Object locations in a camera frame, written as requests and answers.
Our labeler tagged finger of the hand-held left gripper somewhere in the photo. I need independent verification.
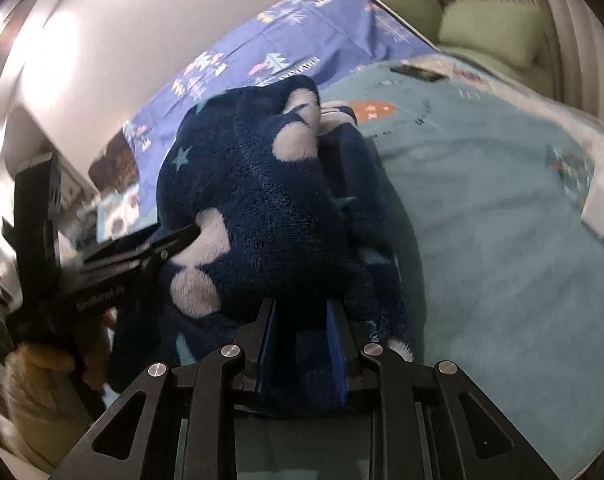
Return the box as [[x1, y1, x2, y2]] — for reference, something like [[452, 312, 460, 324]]
[[82, 222, 203, 286]]

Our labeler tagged green pillow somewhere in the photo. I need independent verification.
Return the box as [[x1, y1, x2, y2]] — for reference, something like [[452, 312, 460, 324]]
[[367, 0, 445, 51], [437, 0, 550, 68]]

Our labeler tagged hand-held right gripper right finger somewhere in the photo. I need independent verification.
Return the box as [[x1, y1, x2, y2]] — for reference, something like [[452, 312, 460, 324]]
[[326, 300, 562, 480]]

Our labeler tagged purple printed bed sheet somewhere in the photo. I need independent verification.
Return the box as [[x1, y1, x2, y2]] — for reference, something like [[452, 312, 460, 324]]
[[122, 0, 437, 161]]

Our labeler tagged person's left hand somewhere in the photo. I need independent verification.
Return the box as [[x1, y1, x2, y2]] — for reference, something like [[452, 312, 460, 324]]
[[12, 310, 119, 391]]

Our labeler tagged black phone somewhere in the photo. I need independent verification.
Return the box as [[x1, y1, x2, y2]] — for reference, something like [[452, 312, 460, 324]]
[[391, 63, 445, 83]]

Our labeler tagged brown cloth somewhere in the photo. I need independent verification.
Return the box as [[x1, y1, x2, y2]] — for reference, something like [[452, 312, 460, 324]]
[[89, 132, 143, 196]]

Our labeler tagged navy star fleece garment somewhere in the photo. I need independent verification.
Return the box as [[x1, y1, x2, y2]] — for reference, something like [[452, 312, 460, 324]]
[[107, 75, 417, 421]]

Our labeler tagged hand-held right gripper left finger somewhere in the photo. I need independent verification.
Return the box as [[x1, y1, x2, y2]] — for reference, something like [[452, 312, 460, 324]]
[[47, 300, 277, 480]]

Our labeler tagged white box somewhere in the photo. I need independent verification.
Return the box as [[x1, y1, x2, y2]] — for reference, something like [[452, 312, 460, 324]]
[[582, 130, 604, 241]]

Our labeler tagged white teal printed cloth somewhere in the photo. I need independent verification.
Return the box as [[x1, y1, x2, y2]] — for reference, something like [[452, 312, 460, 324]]
[[97, 192, 159, 241]]

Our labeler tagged teal printed blanket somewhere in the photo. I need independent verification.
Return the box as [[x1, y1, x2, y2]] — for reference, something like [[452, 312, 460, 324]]
[[322, 52, 604, 480]]

